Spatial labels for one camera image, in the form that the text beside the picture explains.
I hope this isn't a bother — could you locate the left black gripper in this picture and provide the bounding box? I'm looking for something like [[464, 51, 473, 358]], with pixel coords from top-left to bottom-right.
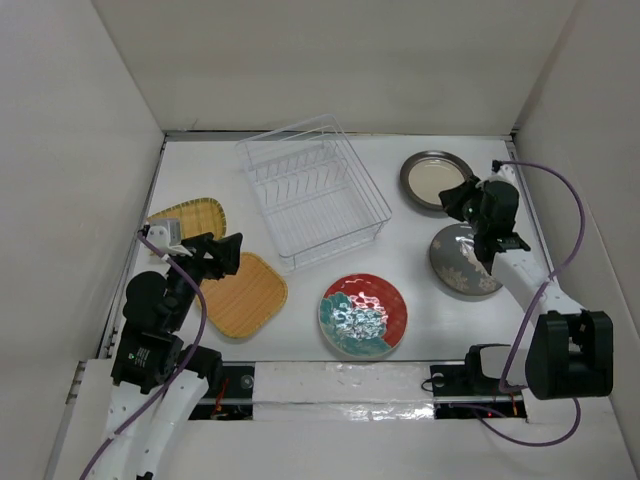
[[167, 230, 241, 328]]

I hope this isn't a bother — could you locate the brown rimmed cream plate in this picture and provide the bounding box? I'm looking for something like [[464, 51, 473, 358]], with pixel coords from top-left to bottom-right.
[[399, 150, 473, 211]]

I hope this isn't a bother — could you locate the red teal floral plate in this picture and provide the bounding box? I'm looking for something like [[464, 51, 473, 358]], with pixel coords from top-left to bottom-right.
[[318, 273, 408, 360]]

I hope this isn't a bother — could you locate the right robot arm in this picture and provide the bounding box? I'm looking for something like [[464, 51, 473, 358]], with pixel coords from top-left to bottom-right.
[[439, 177, 613, 400]]

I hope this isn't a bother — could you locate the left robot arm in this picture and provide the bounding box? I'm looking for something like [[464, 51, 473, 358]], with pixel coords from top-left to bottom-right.
[[86, 226, 243, 479]]

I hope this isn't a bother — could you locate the square bamboo tray far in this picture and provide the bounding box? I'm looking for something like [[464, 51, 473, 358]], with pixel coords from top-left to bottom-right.
[[147, 197, 227, 255]]

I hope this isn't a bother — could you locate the square bamboo tray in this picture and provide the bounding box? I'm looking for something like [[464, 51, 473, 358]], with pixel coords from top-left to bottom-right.
[[200, 252, 288, 339], [147, 197, 227, 255]]

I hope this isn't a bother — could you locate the grey reindeer pattern plate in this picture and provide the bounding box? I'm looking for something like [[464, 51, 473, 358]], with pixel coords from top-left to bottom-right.
[[428, 223, 502, 297]]

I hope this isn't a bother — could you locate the square bamboo tray near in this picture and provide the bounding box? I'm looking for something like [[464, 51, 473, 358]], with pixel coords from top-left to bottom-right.
[[200, 252, 288, 339]]

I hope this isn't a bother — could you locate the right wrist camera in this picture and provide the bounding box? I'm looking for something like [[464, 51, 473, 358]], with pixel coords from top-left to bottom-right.
[[487, 160, 517, 185]]

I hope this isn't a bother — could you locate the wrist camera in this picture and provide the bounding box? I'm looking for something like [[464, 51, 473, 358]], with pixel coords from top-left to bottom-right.
[[142, 218, 182, 254], [487, 160, 517, 185]]

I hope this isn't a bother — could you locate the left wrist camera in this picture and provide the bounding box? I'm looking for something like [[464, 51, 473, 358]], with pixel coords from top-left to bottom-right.
[[142, 218, 182, 254]]

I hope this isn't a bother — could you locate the white wire dish rack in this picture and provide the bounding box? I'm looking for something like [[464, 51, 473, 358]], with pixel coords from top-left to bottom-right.
[[235, 114, 392, 273]]

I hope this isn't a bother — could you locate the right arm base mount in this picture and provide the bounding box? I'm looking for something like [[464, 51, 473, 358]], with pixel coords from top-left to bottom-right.
[[420, 344, 527, 420]]

